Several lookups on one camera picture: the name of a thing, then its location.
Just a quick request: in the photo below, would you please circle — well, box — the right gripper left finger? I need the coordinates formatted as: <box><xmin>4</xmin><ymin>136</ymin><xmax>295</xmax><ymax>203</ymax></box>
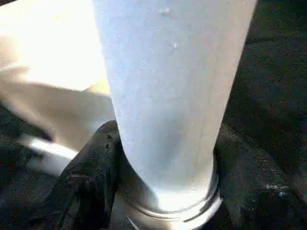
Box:
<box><xmin>31</xmin><ymin>119</ymin><xmax>127</xmax><ymax>230</ymax></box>

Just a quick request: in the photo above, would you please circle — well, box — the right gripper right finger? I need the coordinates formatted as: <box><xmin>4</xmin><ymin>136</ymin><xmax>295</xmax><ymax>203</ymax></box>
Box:
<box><xmin>214</xmin><ymin>124</ymin><xmax>307</xmax><ymax>230</ymax></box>

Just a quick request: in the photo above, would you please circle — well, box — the white plastic table leg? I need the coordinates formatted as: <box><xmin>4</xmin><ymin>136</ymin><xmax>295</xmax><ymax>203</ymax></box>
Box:
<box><xmin>92</xmin><ymin>0</ymin><xmax>259</xmax><ymax>216</ymax></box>

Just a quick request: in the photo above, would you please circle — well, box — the white plastic table top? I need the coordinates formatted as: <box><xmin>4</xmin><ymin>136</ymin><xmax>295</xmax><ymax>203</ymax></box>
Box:
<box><xmin>0</xmin><ymin>0</ymin><xmax>224</xmax><ymax>229</ymax></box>

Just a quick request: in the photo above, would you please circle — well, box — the black table mat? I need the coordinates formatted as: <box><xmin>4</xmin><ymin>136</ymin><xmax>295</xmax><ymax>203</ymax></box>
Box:
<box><xmin>0</xmin><ymin>0</ymin><xmax>307</xmax><ymax>230</ymax></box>

